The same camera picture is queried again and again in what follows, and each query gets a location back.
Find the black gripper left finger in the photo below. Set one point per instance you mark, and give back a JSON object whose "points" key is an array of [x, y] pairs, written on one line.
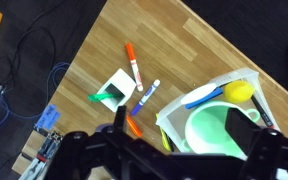
{"points": [[120, 117]]}

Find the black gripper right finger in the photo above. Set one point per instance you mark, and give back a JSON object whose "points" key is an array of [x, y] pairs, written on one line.
{"points": [[240, 128]]}

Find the white square pen holder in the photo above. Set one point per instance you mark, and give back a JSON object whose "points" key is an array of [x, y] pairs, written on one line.
{"points": [[121, 81]]}

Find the small orange marker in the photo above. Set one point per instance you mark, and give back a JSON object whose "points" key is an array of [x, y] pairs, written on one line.
{"points": [[134, 127]]}

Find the black marker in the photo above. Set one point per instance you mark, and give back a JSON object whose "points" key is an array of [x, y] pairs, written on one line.
{"points": [[262, 111]]}

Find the green marker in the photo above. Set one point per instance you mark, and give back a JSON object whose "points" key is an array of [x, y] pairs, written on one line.
{"points": [[99, 97]]}

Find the blue and white marker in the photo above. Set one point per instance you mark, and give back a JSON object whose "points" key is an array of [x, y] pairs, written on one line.
{"points": [[146, 96]]}

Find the yellow lemon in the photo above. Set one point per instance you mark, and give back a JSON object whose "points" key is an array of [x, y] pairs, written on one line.
{"points": [[239, 91]]}

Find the orange and white marker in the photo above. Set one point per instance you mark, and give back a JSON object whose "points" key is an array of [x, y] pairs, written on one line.
{"points": [[134, 66]]}

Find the clear plastic bin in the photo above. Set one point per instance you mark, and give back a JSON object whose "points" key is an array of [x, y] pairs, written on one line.
{"points": [[247, 75]]}

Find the blue paper tag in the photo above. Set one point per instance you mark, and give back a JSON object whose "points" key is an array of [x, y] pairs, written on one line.
{"points": [[49, 116]]}

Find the metal table clamp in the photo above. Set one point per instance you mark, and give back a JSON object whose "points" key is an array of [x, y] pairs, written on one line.
{"points": [[45, 150]]}

